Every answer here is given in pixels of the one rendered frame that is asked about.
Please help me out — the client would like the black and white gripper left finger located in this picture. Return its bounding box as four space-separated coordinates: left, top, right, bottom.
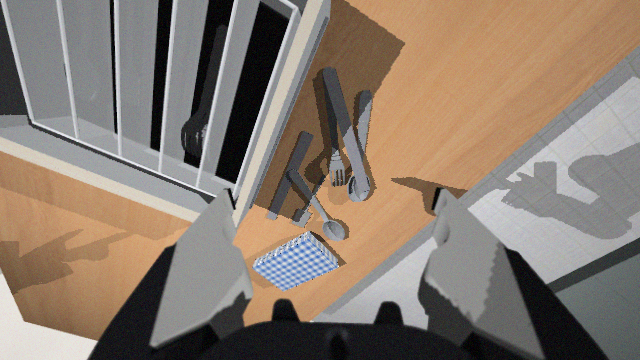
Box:
87 188 254 360

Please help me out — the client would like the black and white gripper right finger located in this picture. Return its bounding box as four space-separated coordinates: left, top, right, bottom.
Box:
417 187 609 360

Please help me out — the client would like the blue and white checkered towel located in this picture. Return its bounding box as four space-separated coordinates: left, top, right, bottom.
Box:
252 231 338 291

